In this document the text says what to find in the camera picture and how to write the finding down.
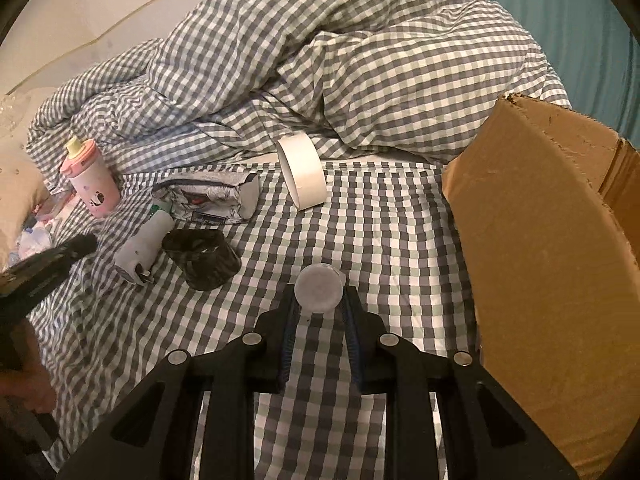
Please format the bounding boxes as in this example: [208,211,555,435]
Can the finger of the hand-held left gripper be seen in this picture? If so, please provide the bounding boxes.
[15,235,99,274]

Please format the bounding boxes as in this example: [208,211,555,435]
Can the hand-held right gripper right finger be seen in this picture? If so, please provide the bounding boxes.
[342,285,581,480]

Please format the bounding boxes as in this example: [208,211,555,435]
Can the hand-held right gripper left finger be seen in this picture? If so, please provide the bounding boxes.
[57,285,301,480]

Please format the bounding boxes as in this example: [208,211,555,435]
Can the white tape roll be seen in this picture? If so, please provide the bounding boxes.
[276,133,326,211]

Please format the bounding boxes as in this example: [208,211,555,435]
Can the brown cardboard box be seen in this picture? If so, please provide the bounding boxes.
[440,94,640,478]

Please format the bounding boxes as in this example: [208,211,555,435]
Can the person's left hand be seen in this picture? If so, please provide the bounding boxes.
[0,330,57,412]

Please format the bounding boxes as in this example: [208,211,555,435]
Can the clear plastic wrapper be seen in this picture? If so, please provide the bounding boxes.
[10,220,57,261]

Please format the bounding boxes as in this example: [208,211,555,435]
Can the pink water bottle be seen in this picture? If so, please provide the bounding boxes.
[60,136,120,219]

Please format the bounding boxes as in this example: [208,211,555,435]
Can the cream tufted headboard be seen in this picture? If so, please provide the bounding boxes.
[0,90,51,221]

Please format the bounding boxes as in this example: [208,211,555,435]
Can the grey checkered bed sheet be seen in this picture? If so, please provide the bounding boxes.
[25,155,486,480]

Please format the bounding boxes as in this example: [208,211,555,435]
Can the silver foil packet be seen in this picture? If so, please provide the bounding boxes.
[151,171,261,224]

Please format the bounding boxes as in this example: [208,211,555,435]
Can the grey checkered duvet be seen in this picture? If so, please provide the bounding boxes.
[27,0,573,181]

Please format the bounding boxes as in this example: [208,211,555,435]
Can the teal curtain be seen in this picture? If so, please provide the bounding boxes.
[450,0,640,136]

